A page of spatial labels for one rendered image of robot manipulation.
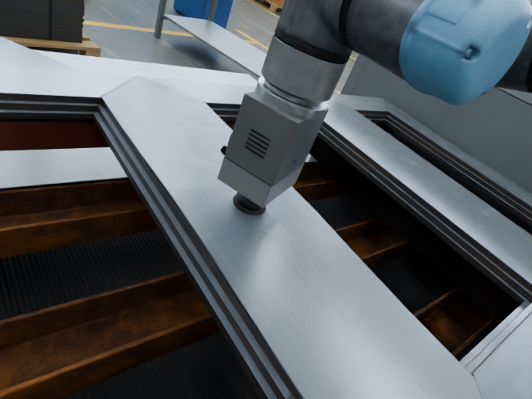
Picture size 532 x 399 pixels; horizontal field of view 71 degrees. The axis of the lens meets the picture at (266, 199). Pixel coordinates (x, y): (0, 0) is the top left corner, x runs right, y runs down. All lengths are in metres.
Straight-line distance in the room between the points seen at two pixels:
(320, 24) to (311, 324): 0.27
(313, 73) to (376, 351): 0.26
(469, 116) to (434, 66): 0.89
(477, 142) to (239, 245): 0.87
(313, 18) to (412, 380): 0.33
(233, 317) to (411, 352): 0.18
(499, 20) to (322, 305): 0.27
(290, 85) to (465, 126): 0.86
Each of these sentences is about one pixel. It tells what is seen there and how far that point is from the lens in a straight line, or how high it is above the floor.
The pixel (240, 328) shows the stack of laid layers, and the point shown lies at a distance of 0.35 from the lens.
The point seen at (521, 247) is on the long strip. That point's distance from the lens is 0.78.
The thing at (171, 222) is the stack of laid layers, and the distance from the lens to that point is 0.43.
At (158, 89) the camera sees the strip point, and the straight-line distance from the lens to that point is 0.71.
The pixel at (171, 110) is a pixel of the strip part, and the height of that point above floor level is 0.85.
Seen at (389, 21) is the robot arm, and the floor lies 1.09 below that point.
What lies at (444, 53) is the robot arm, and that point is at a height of 1.09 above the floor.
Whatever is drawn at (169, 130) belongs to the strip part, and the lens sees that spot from 0.58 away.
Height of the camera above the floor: 1.11
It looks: 33 degrees down
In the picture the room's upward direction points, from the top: 23 degrees clockwise
